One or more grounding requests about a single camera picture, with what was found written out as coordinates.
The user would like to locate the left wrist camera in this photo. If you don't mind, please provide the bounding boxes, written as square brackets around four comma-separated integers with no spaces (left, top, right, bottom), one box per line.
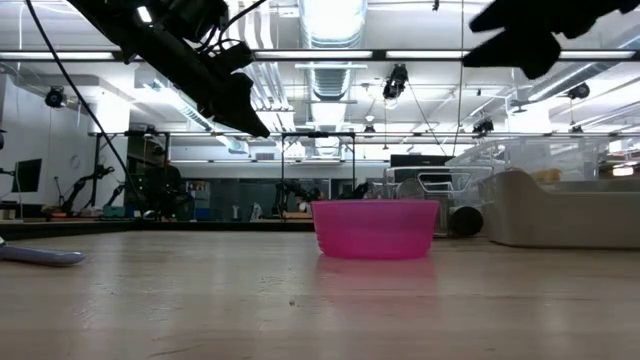
[159,0,231,44]

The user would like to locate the black workstation frame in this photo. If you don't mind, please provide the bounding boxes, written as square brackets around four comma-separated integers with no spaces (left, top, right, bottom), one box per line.
[88,130,357,216]

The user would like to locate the deep clear plastic bin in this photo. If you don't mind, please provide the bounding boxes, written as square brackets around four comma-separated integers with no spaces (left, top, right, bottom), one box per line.
[443,135,640,201]

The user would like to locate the spoon with purple handle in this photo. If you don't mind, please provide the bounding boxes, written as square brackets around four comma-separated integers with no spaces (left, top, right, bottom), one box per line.
[0,237,87,267]

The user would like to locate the pink plastic bowl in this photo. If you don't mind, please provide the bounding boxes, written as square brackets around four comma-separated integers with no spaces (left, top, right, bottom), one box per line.
[310,199,441,261]

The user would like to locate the silver ventilation duct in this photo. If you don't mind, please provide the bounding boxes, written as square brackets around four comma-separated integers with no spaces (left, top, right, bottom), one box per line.
[298,0,369,101]

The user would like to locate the green lidded spice jar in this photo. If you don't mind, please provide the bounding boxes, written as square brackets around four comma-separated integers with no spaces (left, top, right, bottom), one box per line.
[448,204,486,238]

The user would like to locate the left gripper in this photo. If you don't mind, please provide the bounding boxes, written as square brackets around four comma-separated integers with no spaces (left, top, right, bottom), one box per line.
[119,0,272,139]

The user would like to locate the black computer monitor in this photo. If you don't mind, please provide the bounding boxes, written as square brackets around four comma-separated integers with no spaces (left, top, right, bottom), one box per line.
[12,158,44,194]

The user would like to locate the black overhead crossbar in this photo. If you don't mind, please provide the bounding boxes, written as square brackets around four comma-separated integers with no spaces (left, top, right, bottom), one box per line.
[0,48,640,63]

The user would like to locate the grey plastic tray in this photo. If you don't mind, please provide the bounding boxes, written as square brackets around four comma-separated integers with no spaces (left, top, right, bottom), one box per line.
[481,169,640,251]

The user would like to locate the white ceiling pipes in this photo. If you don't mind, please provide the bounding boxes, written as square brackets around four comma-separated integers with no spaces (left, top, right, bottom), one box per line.
[224,0,292,134]

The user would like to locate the black left camera cable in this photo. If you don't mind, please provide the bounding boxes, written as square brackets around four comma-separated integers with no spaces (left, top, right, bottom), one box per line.
[199,0,270,54]

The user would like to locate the yellow snack packet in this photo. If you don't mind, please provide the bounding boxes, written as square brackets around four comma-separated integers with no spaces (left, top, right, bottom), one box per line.
[531,168,564,184]

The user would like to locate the person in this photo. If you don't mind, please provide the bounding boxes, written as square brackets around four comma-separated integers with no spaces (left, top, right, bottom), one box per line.
[143,145,188,219]

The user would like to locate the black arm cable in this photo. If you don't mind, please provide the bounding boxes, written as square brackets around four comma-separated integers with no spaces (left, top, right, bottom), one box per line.
[23,0,146,214]

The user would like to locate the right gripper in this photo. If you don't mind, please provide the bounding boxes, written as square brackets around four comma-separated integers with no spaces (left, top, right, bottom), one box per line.
[461,0,640,81]

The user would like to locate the dark wall screen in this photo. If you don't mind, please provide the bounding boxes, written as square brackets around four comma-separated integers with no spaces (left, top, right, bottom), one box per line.
[389,153,457,169]

